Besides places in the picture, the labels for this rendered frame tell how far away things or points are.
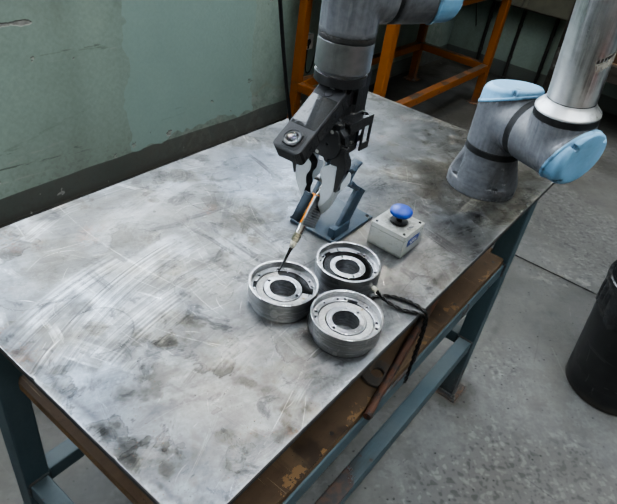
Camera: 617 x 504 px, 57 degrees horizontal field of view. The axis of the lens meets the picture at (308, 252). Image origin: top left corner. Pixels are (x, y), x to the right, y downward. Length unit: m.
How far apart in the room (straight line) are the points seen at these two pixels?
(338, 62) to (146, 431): 0.50
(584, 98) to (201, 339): 0.75
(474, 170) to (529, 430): 0.96
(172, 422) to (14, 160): 1.82
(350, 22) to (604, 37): 0.48
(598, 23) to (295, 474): 0.86
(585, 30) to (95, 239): 0.86
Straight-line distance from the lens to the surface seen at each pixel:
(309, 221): 0.85
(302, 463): 0.99
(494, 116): 1.20
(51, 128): 2.45
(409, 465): 1.72
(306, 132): 0.74
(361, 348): 0.79
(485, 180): 1.25
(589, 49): 1.08
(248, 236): 1.00
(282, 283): 0.87
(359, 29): 0.74
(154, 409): 0.73
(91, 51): 2.45
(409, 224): 1.02
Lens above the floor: 1.38
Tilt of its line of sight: 36 degrees down
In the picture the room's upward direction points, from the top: 9 degrees clockwise
